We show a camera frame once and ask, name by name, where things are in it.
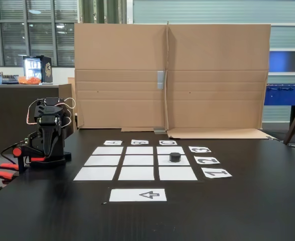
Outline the white paper grid square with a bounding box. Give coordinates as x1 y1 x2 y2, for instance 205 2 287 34
122 155 154 166
125 146 154 155
157 146 186 155
84 155 121 166
92 146 124 155
158 155 191 166
159 166 198 181
117 166 155 181
73 167 117 181

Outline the red black table clamp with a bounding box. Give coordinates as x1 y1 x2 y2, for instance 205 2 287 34
12 144 48 174

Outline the dark brown counter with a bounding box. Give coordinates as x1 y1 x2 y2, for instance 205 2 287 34
0 84 60 155

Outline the orange snack bag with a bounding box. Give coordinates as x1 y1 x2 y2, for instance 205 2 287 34
17 76 42 85

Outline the black mini fridge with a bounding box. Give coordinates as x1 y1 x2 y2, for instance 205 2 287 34
23 55 53 83

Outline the large brown cardboard panel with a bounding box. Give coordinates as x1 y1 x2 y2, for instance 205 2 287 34
74 23 169 133
166 21 275 140

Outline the white arrow paper sheet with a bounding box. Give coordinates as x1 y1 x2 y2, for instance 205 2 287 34
109 188 168 202

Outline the grey tape strip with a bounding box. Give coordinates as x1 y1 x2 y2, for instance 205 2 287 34
157 71 166 89

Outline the paper sheet number 3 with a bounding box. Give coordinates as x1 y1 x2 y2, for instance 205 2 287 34
188 146 212 153

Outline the paper sheet number 2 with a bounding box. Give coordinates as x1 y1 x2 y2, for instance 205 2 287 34
194 156 221 165

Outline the paper sheet number 1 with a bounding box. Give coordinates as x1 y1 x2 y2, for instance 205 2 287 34
201 168 233 179

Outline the blue foosball table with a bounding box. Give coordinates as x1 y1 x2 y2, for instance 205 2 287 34
264 83 295 124

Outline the black cable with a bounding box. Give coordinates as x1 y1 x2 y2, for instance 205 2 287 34
1 141 25 164

